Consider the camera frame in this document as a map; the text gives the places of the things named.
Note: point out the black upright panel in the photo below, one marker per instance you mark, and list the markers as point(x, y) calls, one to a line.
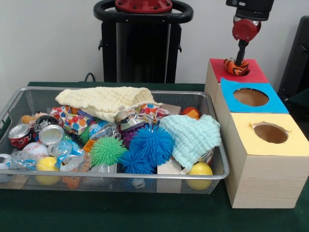
point(297, 60)

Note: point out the brown plush toy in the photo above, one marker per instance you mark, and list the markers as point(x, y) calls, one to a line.
point(26, 119)

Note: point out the orange striped tiger plush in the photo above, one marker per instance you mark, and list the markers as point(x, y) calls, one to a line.
point(234, 69)

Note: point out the green spiky ball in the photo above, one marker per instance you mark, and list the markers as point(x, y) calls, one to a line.
point(107, 151)

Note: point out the cream waffle cloth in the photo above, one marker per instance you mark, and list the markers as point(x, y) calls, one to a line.
point(103, 99)

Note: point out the silver mesh bin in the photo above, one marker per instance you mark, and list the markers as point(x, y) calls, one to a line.
point(101, 186)

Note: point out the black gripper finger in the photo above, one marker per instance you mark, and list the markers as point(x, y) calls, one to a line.
point(240, 54)

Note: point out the mint waffle cloth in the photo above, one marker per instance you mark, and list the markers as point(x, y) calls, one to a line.
point(193, 136)

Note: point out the white baseball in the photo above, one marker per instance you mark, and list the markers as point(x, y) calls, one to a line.
point(36, 149)

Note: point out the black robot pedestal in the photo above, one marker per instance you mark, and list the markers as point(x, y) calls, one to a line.
point(142, 48)

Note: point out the wooden box with three holes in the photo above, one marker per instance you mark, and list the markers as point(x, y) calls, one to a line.
point(265, 181)

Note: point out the small blue spiky ball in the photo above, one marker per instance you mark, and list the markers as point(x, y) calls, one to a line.
point(135, 163)

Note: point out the silver drink can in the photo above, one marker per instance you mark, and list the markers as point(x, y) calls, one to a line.
point(51, 134)

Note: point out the red cola can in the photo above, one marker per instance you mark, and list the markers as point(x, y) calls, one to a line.
point(20, 136)

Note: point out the large blue spiky ball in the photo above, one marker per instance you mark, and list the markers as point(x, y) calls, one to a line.
point(151, 144)

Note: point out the yellow plastic ball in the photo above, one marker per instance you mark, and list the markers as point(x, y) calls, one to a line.
point(200, 170)
point(47, 164)

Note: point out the red robot base flange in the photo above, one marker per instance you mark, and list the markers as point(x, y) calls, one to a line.
point(144, 6)

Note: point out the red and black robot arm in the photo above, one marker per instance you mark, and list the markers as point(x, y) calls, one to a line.
point(251, 8)

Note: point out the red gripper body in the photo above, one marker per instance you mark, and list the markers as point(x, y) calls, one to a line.
point(245, 30)

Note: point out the dark green table cloth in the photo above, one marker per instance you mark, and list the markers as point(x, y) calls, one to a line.
point(301, 97)
point(120, 212)

